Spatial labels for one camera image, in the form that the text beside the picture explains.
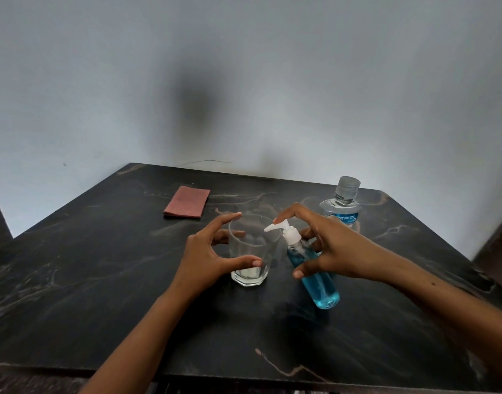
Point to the person's right hand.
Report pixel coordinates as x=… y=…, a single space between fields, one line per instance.
x=349 y=252

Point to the person's left hand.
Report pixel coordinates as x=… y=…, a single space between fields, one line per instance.
x=197 y=258

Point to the person's right thumb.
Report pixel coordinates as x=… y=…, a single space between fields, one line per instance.
x=310 y=267

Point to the person's right middle finger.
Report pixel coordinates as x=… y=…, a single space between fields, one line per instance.
x=307 y=233

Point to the person's left thumb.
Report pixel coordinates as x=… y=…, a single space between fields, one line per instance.
x=240 y=264

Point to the person's left middle finger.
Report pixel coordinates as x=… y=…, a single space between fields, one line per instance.
x=230 y=237

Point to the clear drinking glass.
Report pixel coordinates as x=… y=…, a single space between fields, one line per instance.
x=251 y=252

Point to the blue liquid pump bottle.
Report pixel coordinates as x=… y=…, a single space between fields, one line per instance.
x=318 y=285

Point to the person's left forearm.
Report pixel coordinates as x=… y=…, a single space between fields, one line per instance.
x=140 y=344

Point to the person's right forearm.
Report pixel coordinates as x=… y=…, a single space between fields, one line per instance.
x=456 y=311

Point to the clear bottle with blue label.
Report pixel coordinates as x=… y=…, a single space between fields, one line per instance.
x=341 y=207

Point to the folded red cloth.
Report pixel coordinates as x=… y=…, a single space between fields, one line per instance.
x=187 y=202

